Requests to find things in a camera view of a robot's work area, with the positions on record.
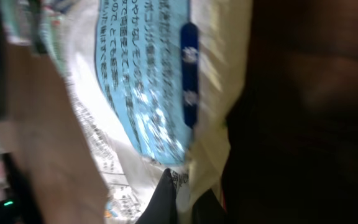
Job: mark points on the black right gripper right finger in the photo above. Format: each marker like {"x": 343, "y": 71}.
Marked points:
{"x": 207, "y": 210}

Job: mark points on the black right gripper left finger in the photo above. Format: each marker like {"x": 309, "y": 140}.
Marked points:
{"x": 162, "y": 206}

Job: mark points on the yellow printed bag pack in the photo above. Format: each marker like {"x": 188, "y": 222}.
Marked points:
{"x": 151, "y": 83}

